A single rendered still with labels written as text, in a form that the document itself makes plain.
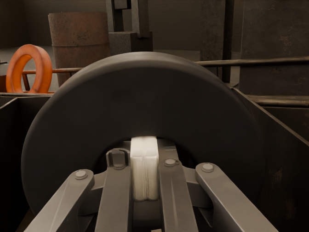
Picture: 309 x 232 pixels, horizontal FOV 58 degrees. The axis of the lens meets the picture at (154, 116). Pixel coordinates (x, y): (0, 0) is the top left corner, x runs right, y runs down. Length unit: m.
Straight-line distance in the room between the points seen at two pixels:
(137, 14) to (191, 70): 5.41
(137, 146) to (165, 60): 0.05
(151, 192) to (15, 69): 0.83
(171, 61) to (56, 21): 2.77
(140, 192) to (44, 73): 0.69
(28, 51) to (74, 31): 1.94
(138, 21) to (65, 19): 2.87
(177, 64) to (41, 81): 0.69
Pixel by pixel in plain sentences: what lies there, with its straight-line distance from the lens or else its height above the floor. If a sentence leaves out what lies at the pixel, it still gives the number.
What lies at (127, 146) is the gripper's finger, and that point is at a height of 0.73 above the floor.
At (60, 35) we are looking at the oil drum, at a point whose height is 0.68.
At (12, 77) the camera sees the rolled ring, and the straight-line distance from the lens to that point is 0.95.
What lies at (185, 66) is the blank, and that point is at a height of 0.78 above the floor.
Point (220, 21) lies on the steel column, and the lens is 3.15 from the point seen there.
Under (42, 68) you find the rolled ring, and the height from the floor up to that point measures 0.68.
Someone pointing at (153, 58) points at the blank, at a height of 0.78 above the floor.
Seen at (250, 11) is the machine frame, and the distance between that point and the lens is 0.53.
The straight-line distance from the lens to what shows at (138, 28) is 5.56.
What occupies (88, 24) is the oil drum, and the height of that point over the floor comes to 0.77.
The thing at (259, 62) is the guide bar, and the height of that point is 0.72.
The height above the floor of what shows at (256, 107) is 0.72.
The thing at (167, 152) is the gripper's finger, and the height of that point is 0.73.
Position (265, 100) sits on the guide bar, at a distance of 0.45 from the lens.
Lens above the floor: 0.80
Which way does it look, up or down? 19 degrees down
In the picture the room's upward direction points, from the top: 2 degrees counter-clockwise
